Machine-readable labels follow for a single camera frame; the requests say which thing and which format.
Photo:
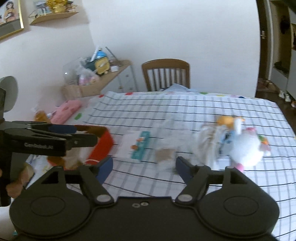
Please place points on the white pink plush toy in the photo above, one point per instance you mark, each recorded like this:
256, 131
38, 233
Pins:
247, 149

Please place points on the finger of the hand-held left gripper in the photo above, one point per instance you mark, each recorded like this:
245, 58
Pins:
83, 141
62, 128

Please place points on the light blue cloth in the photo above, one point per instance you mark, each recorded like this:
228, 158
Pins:
178, 87

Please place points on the blue helmet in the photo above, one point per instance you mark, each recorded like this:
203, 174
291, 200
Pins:
101, 54

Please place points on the wooden wall shelf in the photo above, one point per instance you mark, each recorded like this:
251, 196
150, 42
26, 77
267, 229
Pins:
55, 16

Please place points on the clear plastic bag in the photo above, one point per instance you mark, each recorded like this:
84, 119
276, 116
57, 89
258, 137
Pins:
167, 141

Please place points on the wooden chair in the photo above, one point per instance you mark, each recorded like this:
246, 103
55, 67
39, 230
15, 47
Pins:
148, 71

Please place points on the dark wooden door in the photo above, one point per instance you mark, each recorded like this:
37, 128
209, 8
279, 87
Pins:
263, 51

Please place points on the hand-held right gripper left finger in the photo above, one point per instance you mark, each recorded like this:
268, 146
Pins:
105, 170

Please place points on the gold ornament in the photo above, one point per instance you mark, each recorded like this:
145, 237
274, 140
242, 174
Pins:
57, 5

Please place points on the white teal packet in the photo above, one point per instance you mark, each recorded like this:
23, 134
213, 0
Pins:
141, 146

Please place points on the yellow toy backpack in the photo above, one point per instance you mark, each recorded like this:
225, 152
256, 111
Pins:
102, 66

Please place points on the person's left hand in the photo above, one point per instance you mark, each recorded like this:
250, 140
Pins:
15, 187

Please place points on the white checked blanket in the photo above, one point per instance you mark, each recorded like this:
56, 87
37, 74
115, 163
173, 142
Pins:
161, 109

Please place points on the wooden desk with white drawers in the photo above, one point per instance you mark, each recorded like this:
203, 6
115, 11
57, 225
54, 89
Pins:
120, 78

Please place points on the orange brown plush toy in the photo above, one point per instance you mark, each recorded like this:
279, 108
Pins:
41, 116

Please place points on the clear display box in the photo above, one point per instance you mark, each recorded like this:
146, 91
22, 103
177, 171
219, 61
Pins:
39, 8

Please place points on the red storage box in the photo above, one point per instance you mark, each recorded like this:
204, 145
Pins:
101, 143

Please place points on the white shoe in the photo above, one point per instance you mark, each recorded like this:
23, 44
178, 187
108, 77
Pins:
287, 97
281, 93

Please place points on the white cloth doll blue print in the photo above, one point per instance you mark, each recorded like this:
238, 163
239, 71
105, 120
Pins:
209, 143

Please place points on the grey wooden shelf cabinet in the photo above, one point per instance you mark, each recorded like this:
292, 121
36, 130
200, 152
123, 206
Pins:
281, 46

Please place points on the brown white plush toy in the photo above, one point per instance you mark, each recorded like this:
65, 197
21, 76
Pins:
74, 159

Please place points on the small white box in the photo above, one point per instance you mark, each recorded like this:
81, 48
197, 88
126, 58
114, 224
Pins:
115, 68

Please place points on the gold framed picture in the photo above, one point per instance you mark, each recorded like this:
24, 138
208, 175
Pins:
11, 16

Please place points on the clear plastic bags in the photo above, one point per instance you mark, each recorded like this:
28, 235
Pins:
79, 74

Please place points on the pink pouch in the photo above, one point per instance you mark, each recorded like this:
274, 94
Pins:
66, 111

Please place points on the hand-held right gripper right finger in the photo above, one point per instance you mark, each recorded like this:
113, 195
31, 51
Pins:
183, 169

